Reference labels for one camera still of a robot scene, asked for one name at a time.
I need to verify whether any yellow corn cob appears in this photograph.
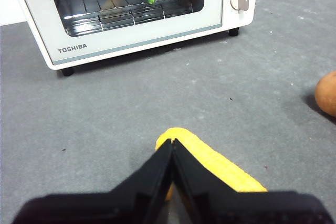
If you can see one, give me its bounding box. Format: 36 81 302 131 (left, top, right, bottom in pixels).
155 127 269 201

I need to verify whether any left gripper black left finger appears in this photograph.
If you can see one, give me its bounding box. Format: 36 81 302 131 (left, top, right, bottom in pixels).
12 138 173 224

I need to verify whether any brown potato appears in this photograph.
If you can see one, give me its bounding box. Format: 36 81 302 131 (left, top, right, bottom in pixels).
314 71 336 119

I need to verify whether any white toaster oven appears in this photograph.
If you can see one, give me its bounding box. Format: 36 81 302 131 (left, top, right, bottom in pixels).
5 0 259 77

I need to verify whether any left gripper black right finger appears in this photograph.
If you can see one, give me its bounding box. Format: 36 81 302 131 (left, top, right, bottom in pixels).
172 138 334 224

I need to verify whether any oven glass door beige handle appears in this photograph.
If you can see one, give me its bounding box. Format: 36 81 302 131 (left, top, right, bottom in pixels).
12 0 226 67

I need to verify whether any metal wire oven rack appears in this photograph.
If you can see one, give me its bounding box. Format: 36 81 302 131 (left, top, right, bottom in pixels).
61 0 201 37

